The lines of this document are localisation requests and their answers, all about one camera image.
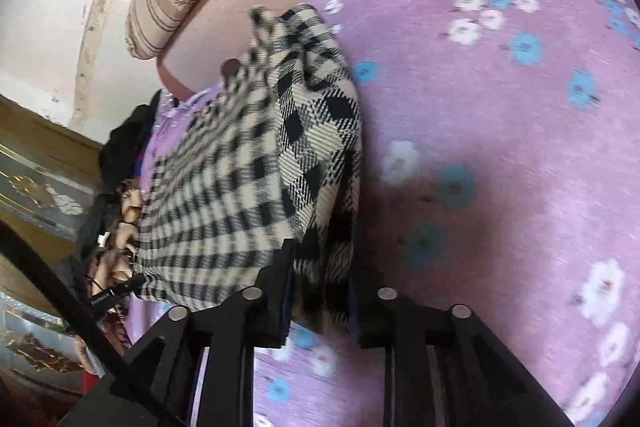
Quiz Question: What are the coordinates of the black cream checked shirt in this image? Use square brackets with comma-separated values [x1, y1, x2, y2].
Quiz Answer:
[134, 4, 362, 327]

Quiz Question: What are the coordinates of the brown beige patterned blanket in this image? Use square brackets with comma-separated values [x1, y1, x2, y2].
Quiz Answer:
[89, 178, 144, 343]

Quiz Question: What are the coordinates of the black garment pile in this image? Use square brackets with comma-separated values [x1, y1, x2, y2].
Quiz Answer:
[60, 92, 160, 293]

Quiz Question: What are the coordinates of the wooden glass wardrobe door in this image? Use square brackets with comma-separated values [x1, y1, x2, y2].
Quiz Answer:
[1, 98, 100, 417]

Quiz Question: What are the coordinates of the purple floral bed sheet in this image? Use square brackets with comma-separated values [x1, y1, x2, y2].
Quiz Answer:
[155, 0, 639, 426]

